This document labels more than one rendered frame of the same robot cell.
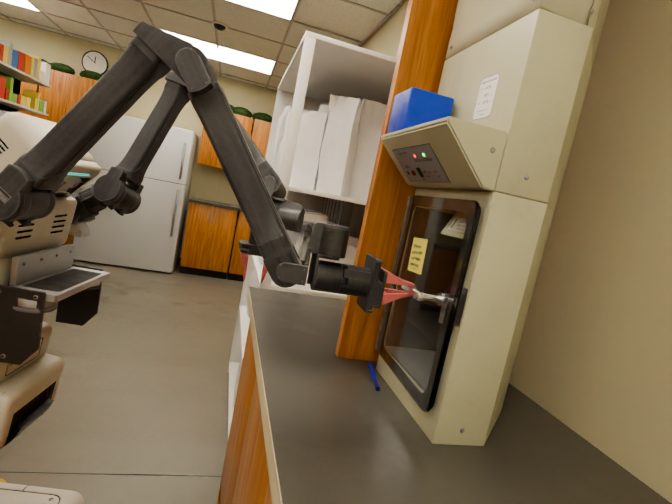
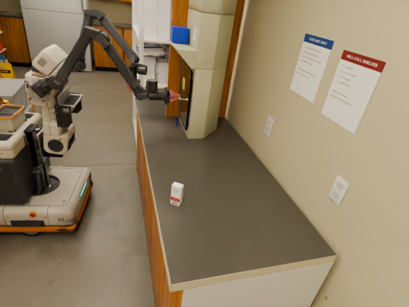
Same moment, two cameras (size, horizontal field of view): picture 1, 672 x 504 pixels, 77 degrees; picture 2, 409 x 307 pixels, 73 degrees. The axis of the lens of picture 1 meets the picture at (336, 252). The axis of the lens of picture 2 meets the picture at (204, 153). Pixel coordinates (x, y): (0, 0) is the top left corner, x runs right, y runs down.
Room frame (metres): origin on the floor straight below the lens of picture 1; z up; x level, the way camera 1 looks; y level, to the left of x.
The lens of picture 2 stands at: (-0.93, -0.23, 1.80)
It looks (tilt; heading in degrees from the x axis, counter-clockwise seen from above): 30 degrees down; 355
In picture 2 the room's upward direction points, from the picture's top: 8 degrees clockwise
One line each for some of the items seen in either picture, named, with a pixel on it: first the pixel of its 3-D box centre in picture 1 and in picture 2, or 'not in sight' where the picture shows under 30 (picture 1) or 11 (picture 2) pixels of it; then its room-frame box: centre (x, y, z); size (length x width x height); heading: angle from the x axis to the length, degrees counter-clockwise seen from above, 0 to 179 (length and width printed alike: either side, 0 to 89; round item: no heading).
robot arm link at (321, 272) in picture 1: (326, 273); (153, 94); (0.78, 0.01, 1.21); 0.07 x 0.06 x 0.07; 105
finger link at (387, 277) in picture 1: (391, 288); (173, 96); (0.81, -0.12, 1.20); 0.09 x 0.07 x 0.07; 105
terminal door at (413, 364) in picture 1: (419, 290); (184, 95); (0.88, -0.19, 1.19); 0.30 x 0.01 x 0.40; 13
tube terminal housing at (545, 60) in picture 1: (490, 239); (206, 76); (0.92, -0.32, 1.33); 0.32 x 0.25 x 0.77; 15
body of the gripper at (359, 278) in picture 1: (357, 281); (162, 95); (0.79, -0.05, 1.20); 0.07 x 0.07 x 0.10; 15
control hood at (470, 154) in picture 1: (429, 158); (181, 53); (0.87, -0.15, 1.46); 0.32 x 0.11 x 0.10; 15
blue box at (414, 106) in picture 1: (419, 117); (179, 34); (0.96, -0.12, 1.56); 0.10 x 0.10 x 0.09; 15
